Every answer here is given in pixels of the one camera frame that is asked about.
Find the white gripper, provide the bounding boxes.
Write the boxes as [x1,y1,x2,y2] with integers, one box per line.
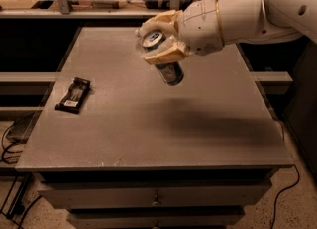
[137,0,224,65]

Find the redbull can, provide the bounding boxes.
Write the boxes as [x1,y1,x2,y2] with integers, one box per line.
[141,30,184,86]

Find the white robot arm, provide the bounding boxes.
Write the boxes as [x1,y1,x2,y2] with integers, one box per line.
[137,0,317,65]

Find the black snack bar wrapper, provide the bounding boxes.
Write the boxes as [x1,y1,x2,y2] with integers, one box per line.
[55,77,90,114]

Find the grey cabinet with drawers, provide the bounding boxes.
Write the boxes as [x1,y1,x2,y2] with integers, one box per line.
[17,27,292,229]

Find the round drawer knob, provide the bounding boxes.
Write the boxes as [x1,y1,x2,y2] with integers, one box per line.
[152,198,161,207]

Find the grey metal shelf rail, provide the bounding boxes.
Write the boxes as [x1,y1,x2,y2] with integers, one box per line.
[0,0,163,20]

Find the black floor cable right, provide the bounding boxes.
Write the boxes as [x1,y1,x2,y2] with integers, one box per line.
[269,163,301,229]

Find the black cables left floor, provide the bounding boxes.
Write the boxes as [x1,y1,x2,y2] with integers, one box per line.
[0,113,43,229]

